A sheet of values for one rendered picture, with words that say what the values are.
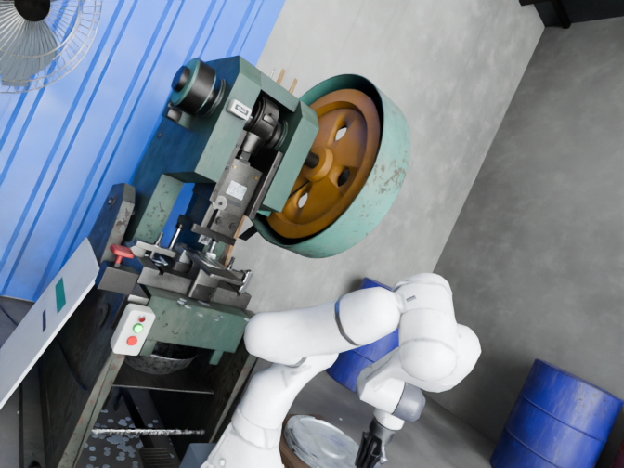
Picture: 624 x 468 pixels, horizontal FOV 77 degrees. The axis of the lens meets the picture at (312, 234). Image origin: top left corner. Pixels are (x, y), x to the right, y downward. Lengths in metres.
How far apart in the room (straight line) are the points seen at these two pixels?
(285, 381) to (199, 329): 0.57
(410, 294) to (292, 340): 0.27
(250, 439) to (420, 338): 0.46
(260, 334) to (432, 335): 0.36
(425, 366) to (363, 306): 0.15
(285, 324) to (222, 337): 0.68
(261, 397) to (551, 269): 3.63
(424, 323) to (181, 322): 0.91
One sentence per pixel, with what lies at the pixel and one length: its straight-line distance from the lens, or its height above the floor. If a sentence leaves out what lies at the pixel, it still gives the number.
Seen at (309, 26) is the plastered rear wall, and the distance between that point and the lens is 3.21.
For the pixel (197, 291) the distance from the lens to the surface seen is 1.47.
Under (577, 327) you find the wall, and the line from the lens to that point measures 4.15.
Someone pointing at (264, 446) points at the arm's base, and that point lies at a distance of 1.01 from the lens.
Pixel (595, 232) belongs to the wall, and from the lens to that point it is 4.32.
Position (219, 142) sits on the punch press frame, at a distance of 1.44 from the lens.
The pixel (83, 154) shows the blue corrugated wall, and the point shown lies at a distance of 2.60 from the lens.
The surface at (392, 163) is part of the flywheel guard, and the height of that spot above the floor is 1.40.
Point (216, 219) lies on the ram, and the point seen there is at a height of 0.94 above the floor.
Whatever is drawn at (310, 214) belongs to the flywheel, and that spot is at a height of 1.11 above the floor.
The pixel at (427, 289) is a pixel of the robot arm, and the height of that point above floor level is 1.03.
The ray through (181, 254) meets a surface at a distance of 1.56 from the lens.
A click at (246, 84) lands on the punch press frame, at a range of 1.48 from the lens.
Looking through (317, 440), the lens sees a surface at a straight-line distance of 1.54.
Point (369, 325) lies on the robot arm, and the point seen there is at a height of 0.92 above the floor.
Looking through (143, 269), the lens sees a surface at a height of 0.69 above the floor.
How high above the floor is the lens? 1.04
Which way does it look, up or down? level
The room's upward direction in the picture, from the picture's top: 25 degrees clockwise
